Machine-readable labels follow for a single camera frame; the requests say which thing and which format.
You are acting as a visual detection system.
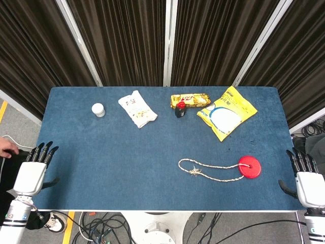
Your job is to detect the white snack packet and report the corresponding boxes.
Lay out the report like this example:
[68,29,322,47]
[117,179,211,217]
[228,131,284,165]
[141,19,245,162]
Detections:
[118,90,158,129]

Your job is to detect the golden biscuit packet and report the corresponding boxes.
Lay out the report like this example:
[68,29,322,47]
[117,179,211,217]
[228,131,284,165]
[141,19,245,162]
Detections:
[170,94,211,109]

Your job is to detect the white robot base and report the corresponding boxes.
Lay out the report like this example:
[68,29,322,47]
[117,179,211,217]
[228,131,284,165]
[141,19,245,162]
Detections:
[121,211,193,244]

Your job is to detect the tangled black floor cables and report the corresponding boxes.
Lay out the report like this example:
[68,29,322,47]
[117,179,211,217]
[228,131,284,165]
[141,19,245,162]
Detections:
[72,212,135,244]

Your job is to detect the red disc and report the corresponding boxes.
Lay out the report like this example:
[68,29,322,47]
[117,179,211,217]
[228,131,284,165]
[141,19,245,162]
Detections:
[238,155,262,179]

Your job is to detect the yellow snack bag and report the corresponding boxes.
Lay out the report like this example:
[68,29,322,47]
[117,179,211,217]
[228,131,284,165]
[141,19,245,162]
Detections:
[197,85,258,142]

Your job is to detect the white frame post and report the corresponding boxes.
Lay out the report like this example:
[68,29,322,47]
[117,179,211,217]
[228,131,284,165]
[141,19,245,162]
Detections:
[232,0,295,87]
[163,0,178,87]
[55,0,104,87]

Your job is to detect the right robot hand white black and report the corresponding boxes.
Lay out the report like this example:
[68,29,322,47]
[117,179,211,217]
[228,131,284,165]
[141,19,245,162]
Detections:
[278,147,325,209]

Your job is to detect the person's bare hand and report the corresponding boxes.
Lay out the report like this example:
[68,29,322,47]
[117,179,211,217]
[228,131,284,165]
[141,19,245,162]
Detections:
[0,137,20,159]

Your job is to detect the yellow floor tape strip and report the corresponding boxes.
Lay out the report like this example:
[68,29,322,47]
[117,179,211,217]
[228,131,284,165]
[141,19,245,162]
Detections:
[0,100,9,122]
[62,211,76,244]

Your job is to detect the coiled black cables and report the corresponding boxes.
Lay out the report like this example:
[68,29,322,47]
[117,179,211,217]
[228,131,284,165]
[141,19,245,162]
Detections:
[301,118,325,138]

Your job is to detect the dark brown curtain panel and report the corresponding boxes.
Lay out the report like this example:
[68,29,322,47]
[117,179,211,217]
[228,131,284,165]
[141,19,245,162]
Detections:
[170,0,281,87]
[240,0,325,129]
[0,0,96,120]
[66,0,168,87]

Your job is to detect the person's black trousers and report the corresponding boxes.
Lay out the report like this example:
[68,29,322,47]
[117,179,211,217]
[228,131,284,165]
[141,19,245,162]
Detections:
[0,149,51,231]

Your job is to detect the small white jar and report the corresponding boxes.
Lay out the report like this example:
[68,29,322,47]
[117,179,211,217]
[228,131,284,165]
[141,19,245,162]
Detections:
[91,103,106,118]

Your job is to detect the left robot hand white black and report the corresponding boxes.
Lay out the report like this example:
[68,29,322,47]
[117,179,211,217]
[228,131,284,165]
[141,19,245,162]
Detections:
[7,141,60,198]

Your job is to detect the long black floor cable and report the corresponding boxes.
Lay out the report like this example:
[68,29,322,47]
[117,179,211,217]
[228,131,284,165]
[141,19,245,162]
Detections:
[220,220,307,244]

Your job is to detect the white frame base rail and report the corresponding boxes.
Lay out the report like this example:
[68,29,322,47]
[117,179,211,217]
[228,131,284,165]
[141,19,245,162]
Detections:
[0,88,43,127]
[289,106,325,134]

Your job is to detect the blue felt table mat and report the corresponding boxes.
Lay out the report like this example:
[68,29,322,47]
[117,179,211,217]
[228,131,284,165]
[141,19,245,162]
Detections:
[32,86,305,211]

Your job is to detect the black and white sneaker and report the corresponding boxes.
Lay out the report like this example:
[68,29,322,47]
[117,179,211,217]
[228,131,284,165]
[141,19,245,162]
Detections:
[43,212,67,234]

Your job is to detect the dark bottle with red cap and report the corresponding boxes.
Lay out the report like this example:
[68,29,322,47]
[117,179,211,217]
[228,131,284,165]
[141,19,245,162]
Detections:
[174,101,187,118]

